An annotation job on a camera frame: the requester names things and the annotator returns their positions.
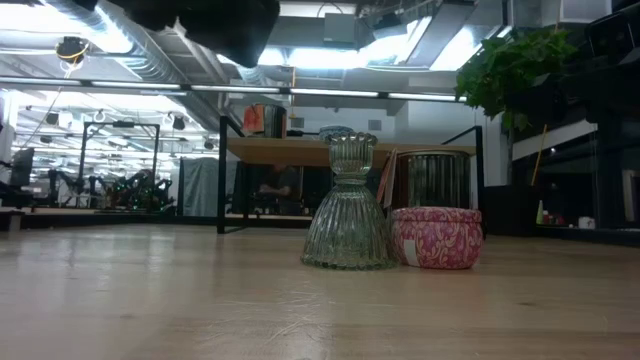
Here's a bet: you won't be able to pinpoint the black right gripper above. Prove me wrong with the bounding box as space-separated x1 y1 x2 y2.
504 59 640 129

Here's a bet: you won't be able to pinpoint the silver tin can orange label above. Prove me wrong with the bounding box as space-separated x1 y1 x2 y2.
243 103 289 140
375 148 472 211

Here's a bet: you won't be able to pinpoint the pink patterned candle tin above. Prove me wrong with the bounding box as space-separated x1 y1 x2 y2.
390 206 484 271

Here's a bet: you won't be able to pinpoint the light blue candle tin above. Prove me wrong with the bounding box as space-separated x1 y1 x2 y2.
318 124 355 142

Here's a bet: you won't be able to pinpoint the green leafy potted plant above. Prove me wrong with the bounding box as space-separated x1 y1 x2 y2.
454 27 579 187

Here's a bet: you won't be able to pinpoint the black plant pot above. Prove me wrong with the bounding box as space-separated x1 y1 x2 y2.
482 183 540 237

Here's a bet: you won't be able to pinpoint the grey ceiling box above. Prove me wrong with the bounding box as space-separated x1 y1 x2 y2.
322 12 359 46

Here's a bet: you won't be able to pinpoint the wooden shelf riser black legs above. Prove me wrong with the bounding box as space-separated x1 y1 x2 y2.
217 114 486 236

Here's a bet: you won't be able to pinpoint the person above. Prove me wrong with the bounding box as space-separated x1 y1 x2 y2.
257 164 301 216

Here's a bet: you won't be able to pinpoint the long ceiling light strip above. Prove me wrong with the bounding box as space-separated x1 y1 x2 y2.
0 77 469 101

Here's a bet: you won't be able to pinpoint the background robot arms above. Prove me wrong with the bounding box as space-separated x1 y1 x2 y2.
89 169 176 211

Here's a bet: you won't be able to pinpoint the black round ceiling device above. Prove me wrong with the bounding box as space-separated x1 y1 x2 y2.
54 35 91 66

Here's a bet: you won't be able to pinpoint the black monitor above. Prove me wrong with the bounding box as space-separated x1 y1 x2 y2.
9 147 35 189

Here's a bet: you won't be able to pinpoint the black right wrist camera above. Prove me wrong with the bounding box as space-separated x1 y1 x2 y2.
584 9 640 57

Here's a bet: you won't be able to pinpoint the silver ventilation duct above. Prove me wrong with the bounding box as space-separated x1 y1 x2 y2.
44 0 226 131

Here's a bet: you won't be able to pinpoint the black metal frame stand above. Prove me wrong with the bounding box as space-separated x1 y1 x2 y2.
82 119 161 211

